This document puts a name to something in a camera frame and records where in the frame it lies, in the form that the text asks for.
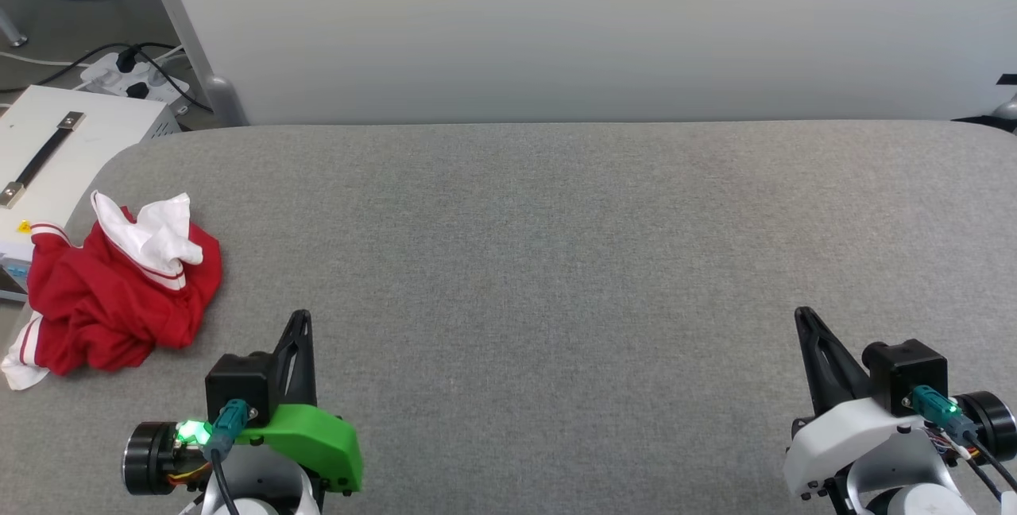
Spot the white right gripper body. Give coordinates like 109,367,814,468
783,396,932,500

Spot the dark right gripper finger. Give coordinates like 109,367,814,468
795,307,874,417

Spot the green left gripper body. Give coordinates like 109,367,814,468
235,404,365,496

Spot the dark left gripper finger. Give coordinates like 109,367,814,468
269,309,318,409

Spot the red and white shirt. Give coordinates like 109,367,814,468
0,191,224,392

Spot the grey metal panel leg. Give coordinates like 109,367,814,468
139,0,249,128

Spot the white equipment box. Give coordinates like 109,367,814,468
0,84,184,303

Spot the white power strip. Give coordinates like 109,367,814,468
78,52,192,115

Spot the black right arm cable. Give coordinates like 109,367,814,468
906,385,1017,500

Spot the black strap handle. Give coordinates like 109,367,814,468
0,111,87,209

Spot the black floor cable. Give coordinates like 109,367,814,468
0,41,214,114

